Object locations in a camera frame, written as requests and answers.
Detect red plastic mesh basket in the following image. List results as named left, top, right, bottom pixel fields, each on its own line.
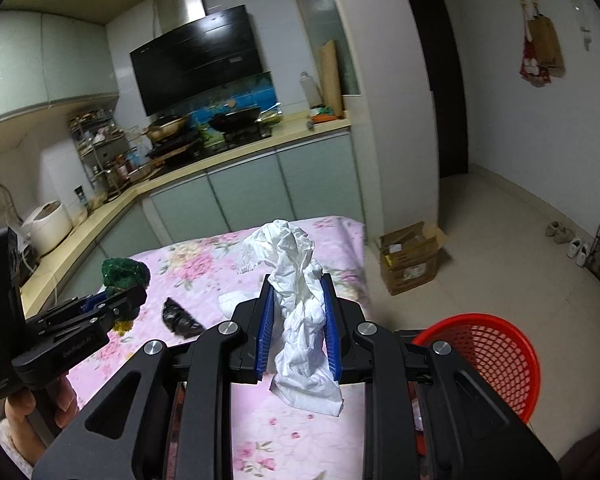
left=411, top=312, right=541, bottom=426

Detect black range hood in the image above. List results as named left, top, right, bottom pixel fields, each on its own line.
left=130, top=0, right=266, bottom=117

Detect red printed hanging bag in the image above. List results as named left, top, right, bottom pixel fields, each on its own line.
left=519, top=35, right=551, bottom=83

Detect cardboard box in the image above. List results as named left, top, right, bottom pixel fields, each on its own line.
left=377, top=221, right=448, bottom=297

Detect person's left forearm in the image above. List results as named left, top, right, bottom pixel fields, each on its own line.
left=0, top=417, right=38, bottom=480

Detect pink floral blanket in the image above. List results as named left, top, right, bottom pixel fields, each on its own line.
left=65, top=215, right=376, bottom=480

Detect large white tissue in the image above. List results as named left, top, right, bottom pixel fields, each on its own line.
left=235, top=219, right=345, bottom=418

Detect clear plastic bottle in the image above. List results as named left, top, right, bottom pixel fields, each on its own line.
left=300, top=72, right=323, bottom=111

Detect black plastic bag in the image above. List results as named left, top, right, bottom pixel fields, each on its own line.
left=162, top=297, right=206, bottom=336

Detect person's left hand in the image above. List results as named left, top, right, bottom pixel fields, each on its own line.
left=2, top=376, right=79, bottom=441

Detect black induction cooker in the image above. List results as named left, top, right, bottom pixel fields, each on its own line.
left=145, top=140, right=203, bottom=167

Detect small orange kitchen item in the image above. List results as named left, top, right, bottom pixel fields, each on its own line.
left=306, top=110, right=342, bottom=126

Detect pale green wall cabinets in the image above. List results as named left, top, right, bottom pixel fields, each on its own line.
left=0, top=10, right=121, bottom=131

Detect blue printed backsplash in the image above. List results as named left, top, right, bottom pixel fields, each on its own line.
left=187, top=71, right=276, bottom=133

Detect golden frying pan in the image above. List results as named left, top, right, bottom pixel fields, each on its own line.
left=145, top=114, right=193, bottom=142

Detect black wok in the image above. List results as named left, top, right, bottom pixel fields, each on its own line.
left=207, top=106, right=263, bottom=133

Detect wooden cutting board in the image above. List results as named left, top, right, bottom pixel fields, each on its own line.
left=320, top=40, right=345, bottom=117

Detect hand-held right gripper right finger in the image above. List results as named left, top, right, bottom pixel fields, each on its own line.
left=321, top=274, right=563, bottom=480

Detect metal spice rack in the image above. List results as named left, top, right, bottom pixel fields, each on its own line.
left=69, top=107, right=136, bottom=201

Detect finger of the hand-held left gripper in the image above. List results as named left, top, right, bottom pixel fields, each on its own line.
left=42, top=285, right=149, bottom=337
left=30, top=293, right=109, bottom=325

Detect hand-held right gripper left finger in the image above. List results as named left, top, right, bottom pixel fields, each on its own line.
left=32, top=275, right=281, bottom=480

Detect green and yellow wrapper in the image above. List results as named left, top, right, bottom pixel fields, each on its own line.
left=101, top=257, right=152, bottom=333

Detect white rice cooker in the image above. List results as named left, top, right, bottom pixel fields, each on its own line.
left=20, top=200, right=73, bottom=256

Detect kitchen counter with cabinets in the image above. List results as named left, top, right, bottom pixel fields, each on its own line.
left=17, top=115, right=366, bottom=301

